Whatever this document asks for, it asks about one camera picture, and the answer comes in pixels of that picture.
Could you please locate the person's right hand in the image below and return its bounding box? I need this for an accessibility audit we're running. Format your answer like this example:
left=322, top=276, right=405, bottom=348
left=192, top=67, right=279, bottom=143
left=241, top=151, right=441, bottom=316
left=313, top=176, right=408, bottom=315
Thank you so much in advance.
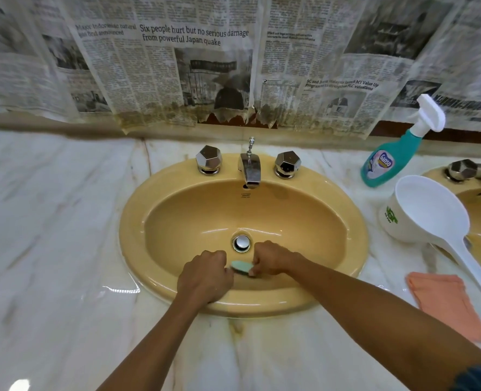
left=249, top=240, right=303, bottom=278

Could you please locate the person's left hand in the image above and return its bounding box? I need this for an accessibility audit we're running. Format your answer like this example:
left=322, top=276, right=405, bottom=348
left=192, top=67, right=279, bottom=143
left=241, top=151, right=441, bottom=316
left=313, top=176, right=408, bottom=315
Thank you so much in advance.
left=177, top=250, right=234, bottom=307

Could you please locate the person's right forearm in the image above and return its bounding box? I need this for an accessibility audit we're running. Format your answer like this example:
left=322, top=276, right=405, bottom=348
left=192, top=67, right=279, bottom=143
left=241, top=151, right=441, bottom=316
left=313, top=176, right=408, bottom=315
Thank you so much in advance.
left=285, top=254, right=481, bottom=391

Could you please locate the person's left forearm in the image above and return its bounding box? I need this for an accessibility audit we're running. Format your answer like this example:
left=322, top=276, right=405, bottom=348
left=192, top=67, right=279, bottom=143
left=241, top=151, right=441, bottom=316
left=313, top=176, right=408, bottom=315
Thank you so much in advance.
left=97, top=295, right=208, bottom=391

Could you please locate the chrome sink drain plug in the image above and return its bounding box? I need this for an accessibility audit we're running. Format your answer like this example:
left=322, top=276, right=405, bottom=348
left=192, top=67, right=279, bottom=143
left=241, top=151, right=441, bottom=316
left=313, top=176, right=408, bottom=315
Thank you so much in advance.
left=232, top=234, right=252, bottom=254

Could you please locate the chrome faceted tap knob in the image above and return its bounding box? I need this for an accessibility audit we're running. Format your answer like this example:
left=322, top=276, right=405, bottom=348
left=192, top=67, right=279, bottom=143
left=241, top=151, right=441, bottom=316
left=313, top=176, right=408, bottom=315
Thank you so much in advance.
left=274, top=150, right=302, bottom=179
left=195, top=145, right=223, bottom=176
left=445, top=159, right=479, bottom=184

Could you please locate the teal spray bottle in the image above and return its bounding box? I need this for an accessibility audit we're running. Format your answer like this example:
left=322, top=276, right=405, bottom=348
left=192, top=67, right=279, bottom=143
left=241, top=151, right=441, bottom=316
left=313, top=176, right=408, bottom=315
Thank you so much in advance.
left=360, top=94, right=446, bottom=188

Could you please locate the white plastic water dipper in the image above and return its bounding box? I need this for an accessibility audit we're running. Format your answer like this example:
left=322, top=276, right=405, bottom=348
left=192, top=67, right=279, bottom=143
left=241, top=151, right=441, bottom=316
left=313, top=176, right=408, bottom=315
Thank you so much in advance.
left=379, top=175, right=481, bottom=309

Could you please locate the orange cleaning cloth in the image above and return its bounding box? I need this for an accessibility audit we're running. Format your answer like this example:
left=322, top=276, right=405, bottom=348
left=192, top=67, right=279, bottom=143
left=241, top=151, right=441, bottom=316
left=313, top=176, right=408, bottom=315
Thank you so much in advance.
left=406, top=272, right=481, bottom=343

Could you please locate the newspaper sheet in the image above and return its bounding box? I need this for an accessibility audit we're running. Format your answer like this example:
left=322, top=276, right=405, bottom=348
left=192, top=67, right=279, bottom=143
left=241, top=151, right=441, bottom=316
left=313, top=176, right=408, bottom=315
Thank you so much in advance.
left=381, top=0, right=481, bottom=134
left=253, top=0, right=465, bottom=140
left=0, top=0, right=82, bottom=123
left=29, top=0, right=265, bottom=133

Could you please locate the dark blue sleeve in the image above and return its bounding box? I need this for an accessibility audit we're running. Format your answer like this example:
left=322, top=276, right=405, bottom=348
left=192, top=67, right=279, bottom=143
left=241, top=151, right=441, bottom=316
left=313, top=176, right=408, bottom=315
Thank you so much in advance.
left=450, top=364, right=481, bottom=391

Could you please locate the brown wooden frame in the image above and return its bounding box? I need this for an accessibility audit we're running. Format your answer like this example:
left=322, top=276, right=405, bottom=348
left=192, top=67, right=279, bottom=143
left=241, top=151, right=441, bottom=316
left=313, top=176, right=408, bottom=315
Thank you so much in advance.
left=198, top=112, right=481, bottom=146

